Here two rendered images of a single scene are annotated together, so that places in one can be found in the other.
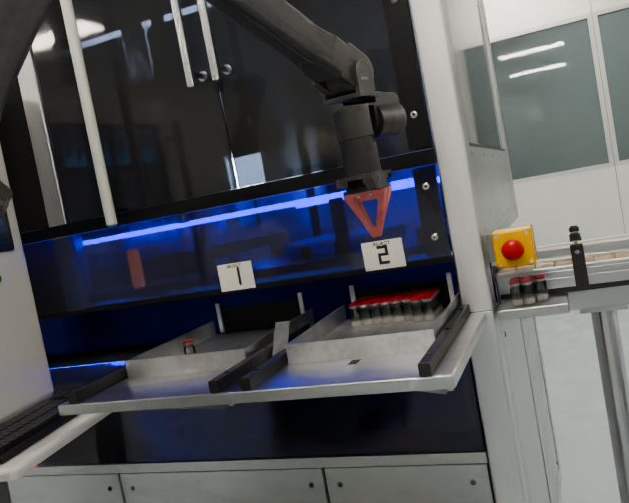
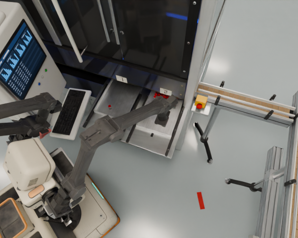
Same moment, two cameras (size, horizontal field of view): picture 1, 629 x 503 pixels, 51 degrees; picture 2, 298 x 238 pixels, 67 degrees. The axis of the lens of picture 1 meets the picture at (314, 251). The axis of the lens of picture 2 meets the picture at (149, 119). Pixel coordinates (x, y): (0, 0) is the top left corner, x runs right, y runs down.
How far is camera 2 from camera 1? 1.27 m
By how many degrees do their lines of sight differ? 58
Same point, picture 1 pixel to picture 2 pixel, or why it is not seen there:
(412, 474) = not seen: hidden behind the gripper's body
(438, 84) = (194, 69)
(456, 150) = (193, 83)
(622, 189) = not seen: outside the picture
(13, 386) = (57, 92)
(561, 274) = (212, 100)
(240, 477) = not seen: hidden behind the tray
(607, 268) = (223, 103)
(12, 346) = (55, 83)
